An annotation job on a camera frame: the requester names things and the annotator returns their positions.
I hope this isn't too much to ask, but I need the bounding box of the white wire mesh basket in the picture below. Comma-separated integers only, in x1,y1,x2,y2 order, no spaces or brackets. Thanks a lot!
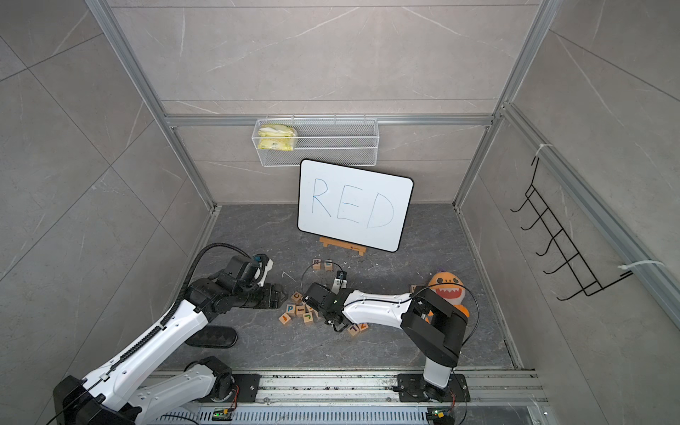
251,117,380,168

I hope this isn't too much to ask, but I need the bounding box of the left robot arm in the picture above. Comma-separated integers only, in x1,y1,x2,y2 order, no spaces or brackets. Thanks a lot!
51,244,283,424

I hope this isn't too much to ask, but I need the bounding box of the black oval pad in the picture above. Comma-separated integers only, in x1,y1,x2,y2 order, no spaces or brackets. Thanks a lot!
185,326,238,349

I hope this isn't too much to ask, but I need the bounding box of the yellow packet in basket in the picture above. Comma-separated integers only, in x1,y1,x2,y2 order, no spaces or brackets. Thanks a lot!
257,124,298,152

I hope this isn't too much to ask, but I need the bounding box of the white dry-erase board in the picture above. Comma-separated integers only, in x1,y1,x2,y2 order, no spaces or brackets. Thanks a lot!
297,159,414,253

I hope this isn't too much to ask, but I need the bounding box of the wooden easel stand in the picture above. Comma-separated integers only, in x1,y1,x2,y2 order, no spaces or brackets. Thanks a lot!
320,237,368,256

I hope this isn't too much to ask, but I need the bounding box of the wooden block brown C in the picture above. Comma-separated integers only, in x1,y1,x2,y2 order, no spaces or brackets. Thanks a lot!
291,291,303,304

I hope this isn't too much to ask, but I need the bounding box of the wooden block red f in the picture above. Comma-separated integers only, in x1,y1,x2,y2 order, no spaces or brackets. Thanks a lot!
279,313,292,325

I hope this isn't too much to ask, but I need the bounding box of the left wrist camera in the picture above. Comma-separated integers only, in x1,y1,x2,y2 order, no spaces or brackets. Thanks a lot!
253,253,274,287

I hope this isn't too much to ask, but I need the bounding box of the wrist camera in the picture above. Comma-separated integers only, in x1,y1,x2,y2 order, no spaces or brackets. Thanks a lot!
253,253,274,287
331,271,347,294

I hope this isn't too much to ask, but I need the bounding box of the black wall hook rack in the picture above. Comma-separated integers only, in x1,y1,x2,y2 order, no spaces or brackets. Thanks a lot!
510,157,633,302

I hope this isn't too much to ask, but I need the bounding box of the orange shark plush toy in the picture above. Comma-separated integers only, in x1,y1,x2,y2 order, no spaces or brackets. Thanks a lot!
428,272,470,318

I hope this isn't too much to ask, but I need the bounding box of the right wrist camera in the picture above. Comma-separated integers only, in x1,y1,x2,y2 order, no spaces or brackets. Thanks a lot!
331,271,347,294

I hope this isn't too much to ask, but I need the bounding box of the metal base rail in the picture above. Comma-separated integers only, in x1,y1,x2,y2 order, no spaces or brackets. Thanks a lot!
108,370,551,425

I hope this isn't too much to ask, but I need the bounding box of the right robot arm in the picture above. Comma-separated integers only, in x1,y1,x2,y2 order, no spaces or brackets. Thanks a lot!
303,283,470,404

